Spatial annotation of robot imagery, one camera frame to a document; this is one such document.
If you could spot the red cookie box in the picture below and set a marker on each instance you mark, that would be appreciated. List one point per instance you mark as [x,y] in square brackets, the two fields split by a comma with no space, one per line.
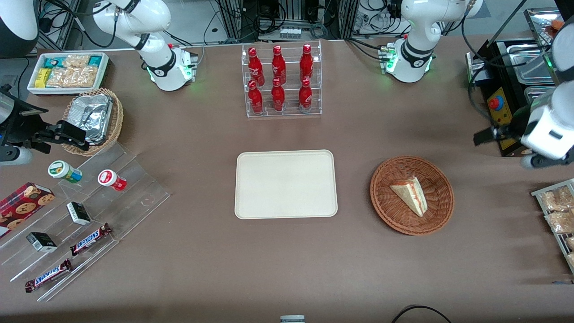
[22,208]

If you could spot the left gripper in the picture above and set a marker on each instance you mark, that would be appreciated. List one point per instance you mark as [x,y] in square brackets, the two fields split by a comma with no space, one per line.
[510,133]

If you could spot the green lidded cup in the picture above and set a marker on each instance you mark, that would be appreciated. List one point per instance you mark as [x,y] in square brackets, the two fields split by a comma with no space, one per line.
[60,169]

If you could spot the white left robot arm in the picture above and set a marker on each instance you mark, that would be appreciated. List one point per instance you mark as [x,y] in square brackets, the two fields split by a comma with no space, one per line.
[415,27]

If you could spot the grey device edge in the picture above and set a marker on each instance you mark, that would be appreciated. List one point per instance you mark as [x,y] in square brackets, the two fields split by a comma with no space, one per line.
[292,319]

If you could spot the red lidded cup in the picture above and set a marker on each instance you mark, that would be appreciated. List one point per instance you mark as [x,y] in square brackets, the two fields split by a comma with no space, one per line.
[110,178]

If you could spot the large clear snack bag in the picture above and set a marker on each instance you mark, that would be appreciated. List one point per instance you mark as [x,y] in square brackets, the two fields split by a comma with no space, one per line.
[71,77]

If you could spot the light wicker basket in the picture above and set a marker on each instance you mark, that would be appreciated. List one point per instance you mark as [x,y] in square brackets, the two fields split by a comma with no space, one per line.
[117,121]

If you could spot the clear bag of pastries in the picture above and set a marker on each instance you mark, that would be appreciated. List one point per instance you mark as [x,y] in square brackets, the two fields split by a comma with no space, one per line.
[570,243]
[571,259]
[560,222]
[556,199]

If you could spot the round brown wicker basket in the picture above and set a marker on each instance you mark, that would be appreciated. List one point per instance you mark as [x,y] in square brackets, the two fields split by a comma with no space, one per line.
[399,215]

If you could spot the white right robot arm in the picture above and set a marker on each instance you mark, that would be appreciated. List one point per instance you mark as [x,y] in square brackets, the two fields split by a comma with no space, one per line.
[157,58]

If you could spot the white rectangular snack bin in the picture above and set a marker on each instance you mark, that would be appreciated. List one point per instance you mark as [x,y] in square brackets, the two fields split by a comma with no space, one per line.
[32,85]

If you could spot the yellow emergency stop box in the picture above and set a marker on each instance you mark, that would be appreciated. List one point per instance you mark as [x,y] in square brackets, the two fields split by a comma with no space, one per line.
[502,119]

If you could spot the white power strip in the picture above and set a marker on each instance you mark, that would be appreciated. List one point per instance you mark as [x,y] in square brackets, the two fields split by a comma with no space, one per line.
[290,32]

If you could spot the red cola bottle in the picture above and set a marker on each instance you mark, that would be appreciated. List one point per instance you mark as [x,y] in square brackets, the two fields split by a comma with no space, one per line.
[306,63]
[305,96]
[278,65]
[255,99]
[255,67]
[278,98]

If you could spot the clear acrylic stepped display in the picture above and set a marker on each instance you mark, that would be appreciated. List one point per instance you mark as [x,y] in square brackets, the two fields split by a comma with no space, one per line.
[130,197]

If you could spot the black food warmer appliance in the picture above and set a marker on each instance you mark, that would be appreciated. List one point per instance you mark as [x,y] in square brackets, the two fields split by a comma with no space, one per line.
[511,76]

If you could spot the small clear snack bag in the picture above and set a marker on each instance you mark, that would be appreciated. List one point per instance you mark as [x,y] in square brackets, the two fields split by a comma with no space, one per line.
[76,61]

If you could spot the small black box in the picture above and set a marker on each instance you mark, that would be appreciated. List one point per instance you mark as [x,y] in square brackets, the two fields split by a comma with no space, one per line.
[78,213]
[41,242]

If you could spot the snickers chocolate bar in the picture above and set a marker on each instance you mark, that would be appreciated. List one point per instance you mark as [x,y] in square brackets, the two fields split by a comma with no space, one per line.
[89,240]
[48,275]

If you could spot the teal snack pack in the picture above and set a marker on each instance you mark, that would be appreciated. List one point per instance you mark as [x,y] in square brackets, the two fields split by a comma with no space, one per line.
[95,60]
[53,63]

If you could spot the silver metal side box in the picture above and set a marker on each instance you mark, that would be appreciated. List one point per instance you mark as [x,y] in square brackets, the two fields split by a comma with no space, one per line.
[476,74]

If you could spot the silver foil wrapped package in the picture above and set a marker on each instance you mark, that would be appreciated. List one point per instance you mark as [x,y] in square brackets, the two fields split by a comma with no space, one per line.
[92,116]

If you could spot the yellow snack pack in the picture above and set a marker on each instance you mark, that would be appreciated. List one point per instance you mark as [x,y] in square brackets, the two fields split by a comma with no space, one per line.
[42,78]

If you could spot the clear acrylic bottle rack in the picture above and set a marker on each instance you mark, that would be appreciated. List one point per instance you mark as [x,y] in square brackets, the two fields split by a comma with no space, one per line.
[282,114]

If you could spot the triangular sandwich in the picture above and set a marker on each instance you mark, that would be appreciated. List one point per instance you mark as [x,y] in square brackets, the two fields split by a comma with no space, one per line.
[412,194]

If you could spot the beige plastic tray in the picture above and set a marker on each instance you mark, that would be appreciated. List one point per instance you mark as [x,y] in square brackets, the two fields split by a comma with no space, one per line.
[285,184]

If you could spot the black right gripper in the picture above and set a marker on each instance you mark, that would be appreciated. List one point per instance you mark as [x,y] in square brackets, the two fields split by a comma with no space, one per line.
[19,127]

